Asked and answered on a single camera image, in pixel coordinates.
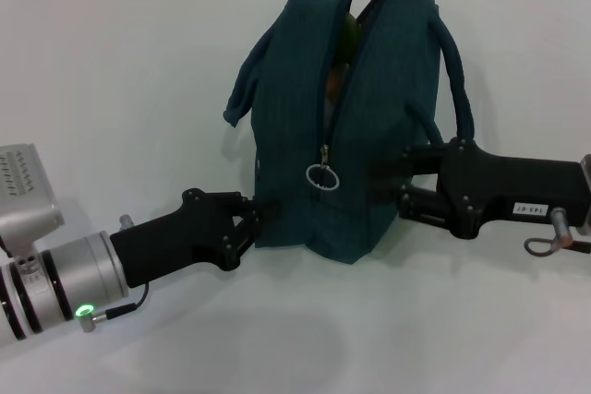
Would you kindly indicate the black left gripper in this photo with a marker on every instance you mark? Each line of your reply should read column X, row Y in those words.
column 175, row 242

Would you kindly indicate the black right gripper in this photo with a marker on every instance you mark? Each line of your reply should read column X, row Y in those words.
column 508, row 191

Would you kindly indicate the teal insulated lunch bag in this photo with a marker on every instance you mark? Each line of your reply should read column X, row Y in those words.
column 378, row 112

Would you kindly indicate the yellow pear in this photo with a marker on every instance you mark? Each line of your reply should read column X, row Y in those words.
column 334, row 82

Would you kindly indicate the green cucumber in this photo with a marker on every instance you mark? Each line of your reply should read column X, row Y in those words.
column 349, row 39

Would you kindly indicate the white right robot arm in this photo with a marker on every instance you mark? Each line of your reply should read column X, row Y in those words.
column 586, row 195

